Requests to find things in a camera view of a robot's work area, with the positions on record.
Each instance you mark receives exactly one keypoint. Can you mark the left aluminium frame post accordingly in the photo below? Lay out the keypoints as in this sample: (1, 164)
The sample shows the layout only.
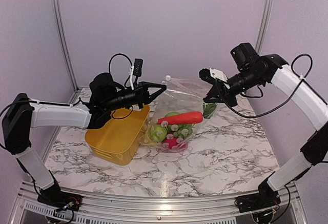
(63, 44)

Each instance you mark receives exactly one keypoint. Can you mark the green apple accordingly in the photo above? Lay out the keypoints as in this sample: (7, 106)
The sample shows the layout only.
(172, 114)

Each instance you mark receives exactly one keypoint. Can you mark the clear zip top bag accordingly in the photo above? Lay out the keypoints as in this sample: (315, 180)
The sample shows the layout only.
(181, 95)

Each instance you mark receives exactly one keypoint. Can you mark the red apple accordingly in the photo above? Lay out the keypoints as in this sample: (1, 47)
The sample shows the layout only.
(174, 145)

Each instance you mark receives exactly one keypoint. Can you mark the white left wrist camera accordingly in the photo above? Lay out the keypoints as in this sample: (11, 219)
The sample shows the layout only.
(134, 74)

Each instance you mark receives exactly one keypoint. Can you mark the yellow plastic basket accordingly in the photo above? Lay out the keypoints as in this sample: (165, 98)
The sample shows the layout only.
(118, 140)

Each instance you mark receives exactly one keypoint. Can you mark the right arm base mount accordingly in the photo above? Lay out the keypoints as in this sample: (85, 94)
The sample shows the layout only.
(253, 202)

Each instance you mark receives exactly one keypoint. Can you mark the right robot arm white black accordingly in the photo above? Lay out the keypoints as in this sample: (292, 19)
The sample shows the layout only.
(255, 70)

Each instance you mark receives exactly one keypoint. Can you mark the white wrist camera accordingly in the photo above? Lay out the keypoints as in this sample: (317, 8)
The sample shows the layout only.
(205, 75)
(134, 74)

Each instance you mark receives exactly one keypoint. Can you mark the green grape bunch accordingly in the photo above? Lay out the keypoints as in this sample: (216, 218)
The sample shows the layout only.
(180, 130)

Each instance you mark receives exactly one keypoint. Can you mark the front aluminium rail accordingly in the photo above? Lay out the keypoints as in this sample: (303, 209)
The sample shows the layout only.
(106, 208)

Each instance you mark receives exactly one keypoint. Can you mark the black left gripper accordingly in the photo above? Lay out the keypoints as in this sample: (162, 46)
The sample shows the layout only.
(145, 97)

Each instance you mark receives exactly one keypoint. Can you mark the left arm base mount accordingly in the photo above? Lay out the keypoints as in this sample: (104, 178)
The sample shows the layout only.
(62, 199)

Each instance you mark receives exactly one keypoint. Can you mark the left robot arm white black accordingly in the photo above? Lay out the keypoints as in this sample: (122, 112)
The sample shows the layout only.
(24, 114)

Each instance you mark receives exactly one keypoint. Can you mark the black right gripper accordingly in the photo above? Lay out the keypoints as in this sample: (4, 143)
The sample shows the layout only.
(219, 93)

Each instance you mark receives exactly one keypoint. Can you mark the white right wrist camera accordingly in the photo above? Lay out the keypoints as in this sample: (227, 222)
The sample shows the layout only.
(205, 75)

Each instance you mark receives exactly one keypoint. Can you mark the orange carrot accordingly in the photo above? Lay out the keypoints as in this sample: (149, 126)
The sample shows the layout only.
(182, 119)

